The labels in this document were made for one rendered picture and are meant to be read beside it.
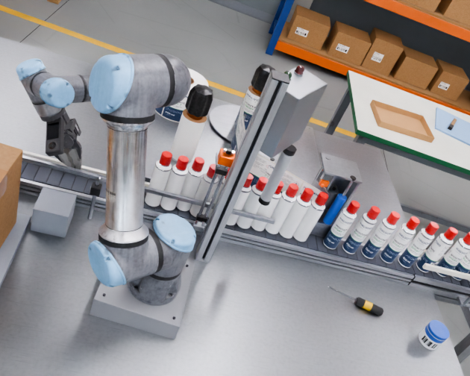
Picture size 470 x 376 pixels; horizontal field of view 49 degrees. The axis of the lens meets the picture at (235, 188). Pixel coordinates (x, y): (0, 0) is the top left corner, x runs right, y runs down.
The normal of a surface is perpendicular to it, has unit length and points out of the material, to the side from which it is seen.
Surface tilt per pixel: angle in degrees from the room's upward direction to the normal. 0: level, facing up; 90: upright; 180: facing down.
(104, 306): 90
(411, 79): 90
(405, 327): 0
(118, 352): 0
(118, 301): 2
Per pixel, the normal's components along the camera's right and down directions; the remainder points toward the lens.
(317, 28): -0.11, 0.60
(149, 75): 0.66, -0.07
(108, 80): -0.71, 0.06
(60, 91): 0.67, 0.36
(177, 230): 0.45, -0.74
